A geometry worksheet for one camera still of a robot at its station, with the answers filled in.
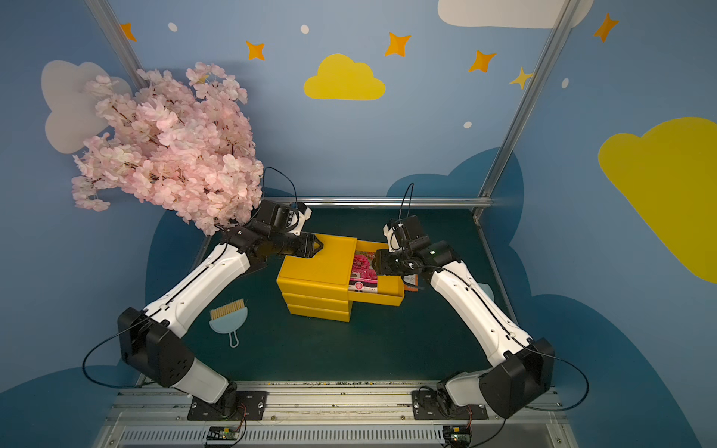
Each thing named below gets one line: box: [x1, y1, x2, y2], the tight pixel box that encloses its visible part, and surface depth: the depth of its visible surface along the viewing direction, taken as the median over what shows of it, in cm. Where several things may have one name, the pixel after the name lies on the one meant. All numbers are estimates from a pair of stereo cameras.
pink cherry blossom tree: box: [71, 61, 265, 237], surface depth 64 cm
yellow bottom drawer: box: [286, 303, 351, 322], surface depth 87 cm
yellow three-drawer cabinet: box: [276, 233, 384, 323], surface depth 80 cm
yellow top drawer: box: [348, 238, 406, 308], surface depth 84 cm
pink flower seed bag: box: [349, 250, 379, 294], surface depth 85 cm
